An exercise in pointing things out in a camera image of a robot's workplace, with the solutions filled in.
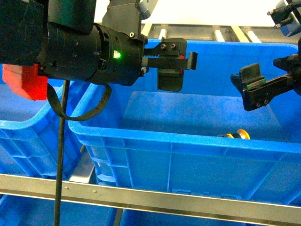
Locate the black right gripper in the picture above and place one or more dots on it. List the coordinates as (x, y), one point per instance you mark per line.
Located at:
(257, 91)

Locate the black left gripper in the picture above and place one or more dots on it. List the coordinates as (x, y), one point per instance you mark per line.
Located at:
(107, 56)

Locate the yellow mushroom push button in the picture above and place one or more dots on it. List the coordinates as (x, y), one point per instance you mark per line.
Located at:
(240, 134)

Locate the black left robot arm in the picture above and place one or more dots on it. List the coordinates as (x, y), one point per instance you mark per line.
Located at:
(24, 28)

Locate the red block on arm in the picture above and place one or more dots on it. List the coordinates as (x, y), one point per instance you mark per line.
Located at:
(25, 81)

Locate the large blue plastic bin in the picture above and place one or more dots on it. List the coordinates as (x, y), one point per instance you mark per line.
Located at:
(149, 139)

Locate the left blue plastic bin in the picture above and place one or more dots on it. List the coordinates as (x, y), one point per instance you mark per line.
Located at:
(29, 134)

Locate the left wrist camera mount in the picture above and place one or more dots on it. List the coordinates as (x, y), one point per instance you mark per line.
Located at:
(125, 16)

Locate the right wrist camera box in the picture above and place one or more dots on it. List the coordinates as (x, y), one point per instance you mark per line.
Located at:
(286, 16)

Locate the steel front rack rail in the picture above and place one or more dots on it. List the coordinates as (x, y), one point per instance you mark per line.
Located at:
(184, 205)

